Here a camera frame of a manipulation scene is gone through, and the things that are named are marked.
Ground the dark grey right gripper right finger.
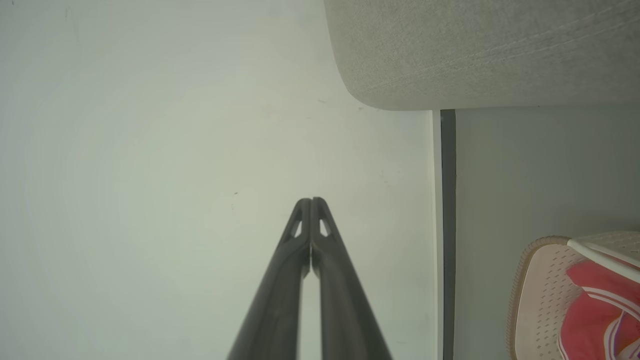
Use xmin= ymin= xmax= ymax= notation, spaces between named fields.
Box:
xmin=311 ymin=197 xmax=394 ymax=360

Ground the red garment with white stripes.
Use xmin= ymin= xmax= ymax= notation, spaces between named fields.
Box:
xmin=557 ymin=260 xmax=640 ymax=360

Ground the cream perforated laundry basket brown rim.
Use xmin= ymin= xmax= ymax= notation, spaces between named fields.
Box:
xmin=506 ymin=231 xmax=640 ymax=360

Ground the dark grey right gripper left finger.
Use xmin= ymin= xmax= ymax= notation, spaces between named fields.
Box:
xmin=227 ymin=198 xmax=312 ymax=360

